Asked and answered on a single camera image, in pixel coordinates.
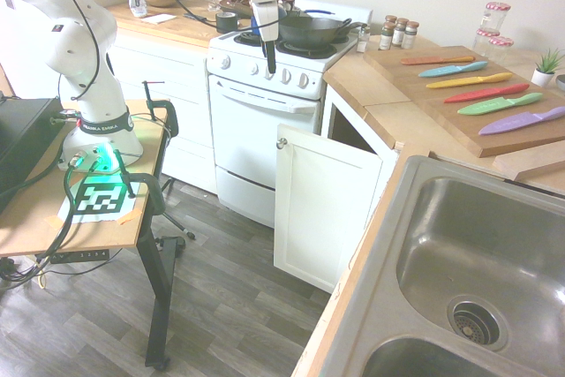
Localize red knife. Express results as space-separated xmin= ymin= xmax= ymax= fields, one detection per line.
xmin=443 ymin=83 xmax=531 ymax=105

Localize white paper sheet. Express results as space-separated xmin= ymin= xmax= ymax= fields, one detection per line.
xmin=141 ymin=12 xmax=177 ymax=26

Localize black wok pan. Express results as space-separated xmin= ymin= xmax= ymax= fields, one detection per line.
xmin=278 ymin=17 xmax=367 ymax=48

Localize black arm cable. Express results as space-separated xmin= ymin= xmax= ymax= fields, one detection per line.
xmin=43 ymin=0 xmax=117 ymax=103

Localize base cable bundle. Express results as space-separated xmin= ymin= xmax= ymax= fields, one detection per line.
xmin=0 ymin=149 xmax=129 ymax=292

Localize purple knife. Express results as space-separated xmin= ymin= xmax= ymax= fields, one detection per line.
xmin=478 ymin=106 xmax=565 ymax=138

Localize black screw clamp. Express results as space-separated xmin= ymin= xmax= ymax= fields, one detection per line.
xmin=113 ymin=149 xmax=167 ymax=220
xmin=141 ymin=79 xmax=180 ymax=138

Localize yellow knife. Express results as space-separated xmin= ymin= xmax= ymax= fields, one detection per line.
xmin=426 ymin=72 xmax=514 ymax=90

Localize orange knife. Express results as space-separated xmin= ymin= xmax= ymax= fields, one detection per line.
xmin=400 ymin=55 xmax=476 ymax=66

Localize white stove with oven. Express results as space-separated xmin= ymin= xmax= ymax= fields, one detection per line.
xmin=205 ymin=0 xmax=374 ymax=230

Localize small potted plant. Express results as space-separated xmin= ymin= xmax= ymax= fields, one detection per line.
xmin=531 ymin=48 xmax=565 ymax=88

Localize white cabinet frame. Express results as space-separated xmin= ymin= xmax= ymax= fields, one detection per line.
xmin=320 ymin=85 xmax=401 ymax=237

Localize spice jar green contents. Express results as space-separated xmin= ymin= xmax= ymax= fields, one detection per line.
xmin=378 ymin=21 xmax=397 ymax=52

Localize black tape roll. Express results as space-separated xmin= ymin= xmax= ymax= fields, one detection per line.
xmin=215 ymin=11 xmax=240 ymax=34

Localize black tripod leg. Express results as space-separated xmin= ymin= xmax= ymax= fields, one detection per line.
xmin=158 ymin=177 xmax=197 ymax=241

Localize glass salt shaker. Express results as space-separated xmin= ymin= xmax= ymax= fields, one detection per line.
xmin=356 ymin=25 xmax=372 ymax=54

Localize blue knife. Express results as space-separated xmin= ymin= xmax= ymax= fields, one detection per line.
xmin=418 ymin=61 xmax=489 ymax=79

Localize small wooden board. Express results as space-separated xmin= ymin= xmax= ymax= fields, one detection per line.
xmin=492 ymin=141 xmax=565 ymax=182

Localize black control box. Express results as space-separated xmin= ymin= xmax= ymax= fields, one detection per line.
xmin=0 ymin=96 xmax=64 ymax=215

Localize white counter cabinets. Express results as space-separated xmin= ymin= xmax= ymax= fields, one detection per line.
xmin=105 ymin=27 xmax=218 ymax=196

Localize black table frame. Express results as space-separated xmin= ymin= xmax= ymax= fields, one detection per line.
xmin=135 ymin=200 xmax=186 ymax=370

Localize stainless steel sink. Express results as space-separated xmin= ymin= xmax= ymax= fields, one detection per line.
xmin=317 ymin=155 xmax=565 ymax=377

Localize green knife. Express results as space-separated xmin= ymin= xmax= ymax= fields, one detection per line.
xmin=456 ymin=92 xmax=545 ymax=117

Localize white cabinet door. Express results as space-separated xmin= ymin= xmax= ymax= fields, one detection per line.
xmin=273 ymin=124 xmax=384 ymax=294

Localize large wooden cutting board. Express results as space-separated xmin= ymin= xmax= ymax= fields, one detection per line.
xmin=362 ymin=44 xmax=565 ymax=159

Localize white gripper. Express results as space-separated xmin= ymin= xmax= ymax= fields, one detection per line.
xmin=245 ymin=0 xmax=283 ymax=75

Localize table height control panel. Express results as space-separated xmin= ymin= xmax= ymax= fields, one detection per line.
xmin=48 ymin=249 xmax=110 ymax=264

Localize black white marker sheet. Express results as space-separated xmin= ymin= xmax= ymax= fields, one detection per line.
xmin=58 ymin=175 xmax=149 ymax=226

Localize glass jar checkered lid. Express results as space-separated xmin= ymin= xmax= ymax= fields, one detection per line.
xmin=472 ymin=27 xmax=501 ymax=57
xmin=480 ymin=1 xmax=512 ymax=36
xmin=487 ymin=35 xmax=515 ymax=64

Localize brown round plate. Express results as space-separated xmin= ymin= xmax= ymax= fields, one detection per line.
xmin=219 ymin=0 xmax=255 ymax=17

